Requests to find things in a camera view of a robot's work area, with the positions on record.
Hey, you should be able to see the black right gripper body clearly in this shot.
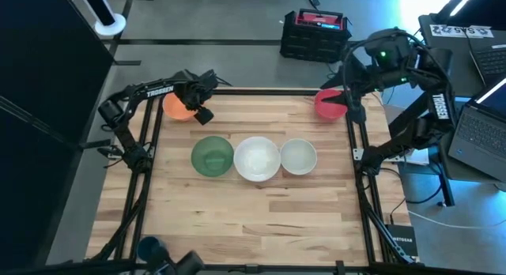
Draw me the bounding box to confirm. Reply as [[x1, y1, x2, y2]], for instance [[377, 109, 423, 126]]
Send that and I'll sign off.
[[349, 28, 416, 90]]

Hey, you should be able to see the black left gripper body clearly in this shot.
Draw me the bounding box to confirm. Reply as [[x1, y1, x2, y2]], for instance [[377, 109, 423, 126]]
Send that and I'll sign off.
[[172, 68, 217, 111]]

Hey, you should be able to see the red bowl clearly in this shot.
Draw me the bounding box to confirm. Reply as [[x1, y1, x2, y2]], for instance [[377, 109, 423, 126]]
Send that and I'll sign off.
[[314, 88, 349, 122]]

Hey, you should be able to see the green bowl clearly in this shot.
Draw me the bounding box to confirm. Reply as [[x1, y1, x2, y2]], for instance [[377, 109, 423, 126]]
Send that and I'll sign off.
[[191, 135, 235, 178]]

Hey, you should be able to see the pale teal bowl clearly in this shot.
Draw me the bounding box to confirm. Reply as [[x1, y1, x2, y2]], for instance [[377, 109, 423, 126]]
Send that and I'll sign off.
[[279, 137, 318, 176]]

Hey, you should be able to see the orange bowl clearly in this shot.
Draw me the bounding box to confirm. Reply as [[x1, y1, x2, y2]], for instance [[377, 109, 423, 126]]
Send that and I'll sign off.
[[161, 91, 198, 122]]

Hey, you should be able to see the dark grey desk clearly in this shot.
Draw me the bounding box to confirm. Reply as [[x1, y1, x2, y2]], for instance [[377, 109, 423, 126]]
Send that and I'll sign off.
[[418, 12, 506, 185]]

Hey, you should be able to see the large white bowl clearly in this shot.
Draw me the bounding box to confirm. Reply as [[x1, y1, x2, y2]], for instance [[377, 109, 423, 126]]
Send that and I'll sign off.
[[232, 136, 282, 183]]

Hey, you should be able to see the white printed label strip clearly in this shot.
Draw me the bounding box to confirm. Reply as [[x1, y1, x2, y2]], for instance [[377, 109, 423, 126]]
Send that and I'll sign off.
[[429, 24, 495, 40]]

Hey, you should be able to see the white power strip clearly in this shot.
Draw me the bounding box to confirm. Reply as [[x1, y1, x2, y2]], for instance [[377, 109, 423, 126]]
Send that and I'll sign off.
[[389, 148, 430, 166]]

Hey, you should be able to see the black laptop with dark screen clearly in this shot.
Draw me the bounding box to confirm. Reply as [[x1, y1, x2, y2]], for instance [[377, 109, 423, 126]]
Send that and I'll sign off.
[[470, 43, 506, 86]]

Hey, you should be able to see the black monitor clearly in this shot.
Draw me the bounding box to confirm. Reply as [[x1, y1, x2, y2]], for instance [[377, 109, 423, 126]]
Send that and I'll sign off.
[[434, 0, 506, 27]]

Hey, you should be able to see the black tower on white base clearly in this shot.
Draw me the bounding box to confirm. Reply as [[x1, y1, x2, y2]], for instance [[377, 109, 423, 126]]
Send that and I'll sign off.
[[81, 0, 127, 37]]

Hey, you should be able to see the grey laptop with lit screen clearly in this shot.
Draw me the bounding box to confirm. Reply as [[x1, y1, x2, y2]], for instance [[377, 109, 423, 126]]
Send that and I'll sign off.
[[448, 79, 506, 173]]

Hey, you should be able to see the dark blue cup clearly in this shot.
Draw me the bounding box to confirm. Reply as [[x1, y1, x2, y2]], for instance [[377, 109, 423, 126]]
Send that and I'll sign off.
[[136, 235, 165, 264]]

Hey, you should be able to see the large black panel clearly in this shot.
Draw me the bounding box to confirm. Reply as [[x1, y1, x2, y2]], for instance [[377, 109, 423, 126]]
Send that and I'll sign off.
[[0, 0, 115, 268]]

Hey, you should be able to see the black aluminium table frame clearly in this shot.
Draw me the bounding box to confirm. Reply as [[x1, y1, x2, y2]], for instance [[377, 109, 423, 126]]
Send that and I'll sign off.
[[85, 87, 420, 275]]

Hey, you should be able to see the black floor cable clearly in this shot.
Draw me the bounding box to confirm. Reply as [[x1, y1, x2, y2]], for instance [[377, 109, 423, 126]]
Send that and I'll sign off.
[[405, 183, 444, 207]]

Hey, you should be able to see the black table-level camera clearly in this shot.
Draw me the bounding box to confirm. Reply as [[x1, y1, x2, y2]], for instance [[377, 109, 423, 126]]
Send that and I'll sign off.
[[173, 249, 206, 275]]

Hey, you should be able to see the black network switch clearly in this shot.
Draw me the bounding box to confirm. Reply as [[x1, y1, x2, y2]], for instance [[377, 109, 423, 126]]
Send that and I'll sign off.
[[385, 223, 419, 257]]

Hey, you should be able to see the white floor cable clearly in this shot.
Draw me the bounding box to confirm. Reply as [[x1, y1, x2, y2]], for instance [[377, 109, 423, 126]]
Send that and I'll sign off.
[[406, 209, 506, 231]]

